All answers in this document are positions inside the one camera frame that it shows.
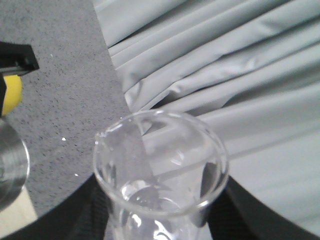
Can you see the light wooden cutting board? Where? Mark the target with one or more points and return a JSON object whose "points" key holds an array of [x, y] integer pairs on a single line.
{"points": [[17, 215]]}

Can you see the steel double jigger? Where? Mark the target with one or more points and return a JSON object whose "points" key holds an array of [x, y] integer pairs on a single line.
{"points": [[14, 164]]}

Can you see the yellow lemon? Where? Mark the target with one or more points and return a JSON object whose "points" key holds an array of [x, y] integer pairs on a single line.
{"points": [[10, 92]]}

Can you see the grey curtain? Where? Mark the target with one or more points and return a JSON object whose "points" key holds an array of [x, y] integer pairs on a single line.
{"points": [[250, 69]]}

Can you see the clear glass beaker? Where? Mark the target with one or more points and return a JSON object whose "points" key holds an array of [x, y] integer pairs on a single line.
{"points": [[161, 171]]}

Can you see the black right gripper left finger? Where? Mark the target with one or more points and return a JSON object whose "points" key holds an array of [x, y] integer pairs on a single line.
{"points": [[81, 216]]}

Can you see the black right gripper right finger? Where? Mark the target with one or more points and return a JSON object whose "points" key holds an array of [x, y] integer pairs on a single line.
{"points": [[238, 215]]}

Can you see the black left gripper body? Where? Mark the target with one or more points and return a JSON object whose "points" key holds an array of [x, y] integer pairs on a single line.
{"points": [[17, 59]]}

